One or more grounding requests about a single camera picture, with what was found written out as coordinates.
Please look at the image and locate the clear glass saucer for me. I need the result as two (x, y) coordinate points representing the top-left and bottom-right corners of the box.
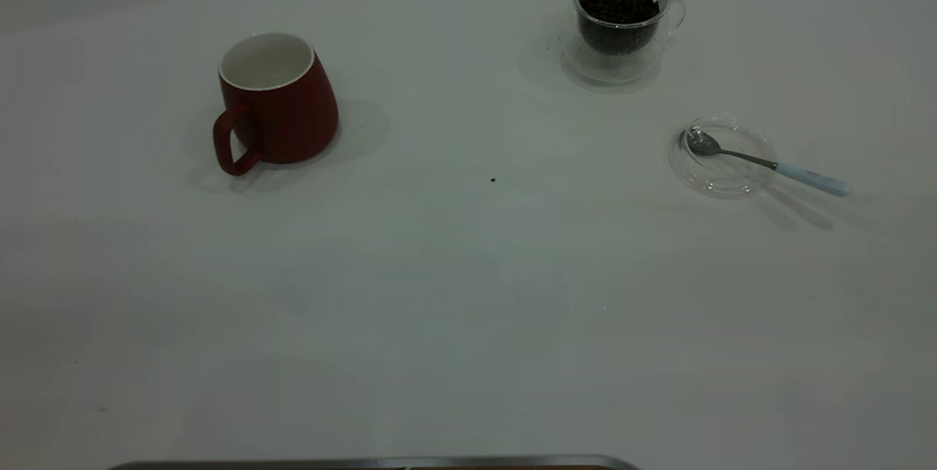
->
(668, 115), (777, 198)

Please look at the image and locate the clear glass cup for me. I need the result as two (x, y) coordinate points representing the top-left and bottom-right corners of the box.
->
(562, 0), (687, 85)

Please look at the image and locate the metal spoon pale blue handle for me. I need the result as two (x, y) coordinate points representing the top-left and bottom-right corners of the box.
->
(685, 128), (854, 198)

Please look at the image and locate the red ceramic mug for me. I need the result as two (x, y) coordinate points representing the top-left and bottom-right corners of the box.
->
(213, 32), (340, 176)

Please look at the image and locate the coffee beans heap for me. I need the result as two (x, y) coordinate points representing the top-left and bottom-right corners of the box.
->
(579, 0), (660, 56)

